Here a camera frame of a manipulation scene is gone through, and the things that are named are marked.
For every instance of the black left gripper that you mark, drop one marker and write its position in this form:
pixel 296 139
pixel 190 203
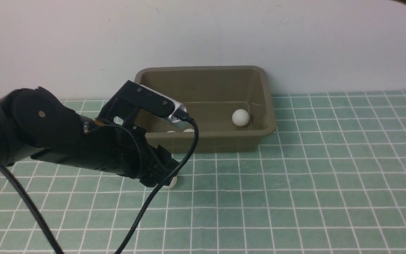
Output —
pixel 125 152

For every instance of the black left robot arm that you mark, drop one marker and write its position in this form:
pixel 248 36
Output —
pixel 35 124

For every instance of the olive green plastic bin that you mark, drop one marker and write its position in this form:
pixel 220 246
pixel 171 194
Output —
pixel 211 94

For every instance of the green checkered tablecloth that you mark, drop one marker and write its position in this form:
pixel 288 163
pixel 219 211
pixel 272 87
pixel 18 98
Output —
pixel 330 180

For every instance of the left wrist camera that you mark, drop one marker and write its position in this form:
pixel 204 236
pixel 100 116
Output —
pixel 131 98

